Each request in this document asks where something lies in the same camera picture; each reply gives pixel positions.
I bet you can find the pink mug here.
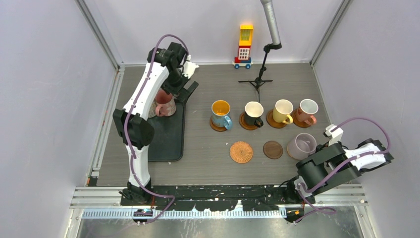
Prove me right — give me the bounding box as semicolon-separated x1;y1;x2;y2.
155;90;176;117

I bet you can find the aluminium front rail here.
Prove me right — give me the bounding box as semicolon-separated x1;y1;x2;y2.
70;184;368;219

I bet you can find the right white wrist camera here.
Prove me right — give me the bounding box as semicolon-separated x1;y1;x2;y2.
324;124;344;146

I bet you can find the black tripod microphone stand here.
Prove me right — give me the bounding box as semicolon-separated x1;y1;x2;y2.
238;43;282;103

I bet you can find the toy block tower on wheels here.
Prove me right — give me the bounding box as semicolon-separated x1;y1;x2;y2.
232;24;254;69

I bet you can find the white mug terracotta handle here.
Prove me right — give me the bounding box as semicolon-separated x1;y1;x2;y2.
296;99;319;121

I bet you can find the cream white mug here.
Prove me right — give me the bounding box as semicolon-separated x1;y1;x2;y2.
244;101;264;128

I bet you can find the white mug yellow handle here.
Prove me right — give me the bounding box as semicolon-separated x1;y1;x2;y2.
272;99;294;124

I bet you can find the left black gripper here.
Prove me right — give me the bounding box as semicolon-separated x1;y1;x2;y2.
161;69;199;106

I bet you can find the brown wooden coaster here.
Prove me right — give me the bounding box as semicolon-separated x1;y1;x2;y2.
266;109;287;129
239;112;258;130
210;117;227;132
292;110;317;128

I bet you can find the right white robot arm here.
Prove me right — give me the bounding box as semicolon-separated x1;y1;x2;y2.
282;138;394;204

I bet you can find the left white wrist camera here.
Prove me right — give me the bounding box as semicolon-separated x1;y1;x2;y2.
182;60;199;79

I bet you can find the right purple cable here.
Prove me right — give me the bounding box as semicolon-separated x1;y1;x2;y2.
293;117;392;225

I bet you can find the purple cable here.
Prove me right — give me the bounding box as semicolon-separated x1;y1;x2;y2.
293;117;392;225
123;34;191;225

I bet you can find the blue mug orange inside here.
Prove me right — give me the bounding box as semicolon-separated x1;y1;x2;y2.
211;100;233;130

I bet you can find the lilac mug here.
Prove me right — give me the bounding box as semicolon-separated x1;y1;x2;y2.
287;133;317;160

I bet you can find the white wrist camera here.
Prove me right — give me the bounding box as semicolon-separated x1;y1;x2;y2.
324;124;344;146
182;60;199;79

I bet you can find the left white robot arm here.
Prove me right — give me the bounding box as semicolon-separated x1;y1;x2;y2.
113;42;199;205

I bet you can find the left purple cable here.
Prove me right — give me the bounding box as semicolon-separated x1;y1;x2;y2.
123;34;191;225

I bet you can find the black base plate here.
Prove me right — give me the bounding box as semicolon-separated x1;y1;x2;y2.
120;184;303;212

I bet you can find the black plastic tray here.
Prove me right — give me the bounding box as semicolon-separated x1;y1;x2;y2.
148;99;185;162

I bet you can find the dark walnut coaster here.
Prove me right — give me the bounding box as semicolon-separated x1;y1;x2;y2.
263;140;283;159

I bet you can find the white floral mug orange inside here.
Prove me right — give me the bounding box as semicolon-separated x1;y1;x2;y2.
148;100;157;118

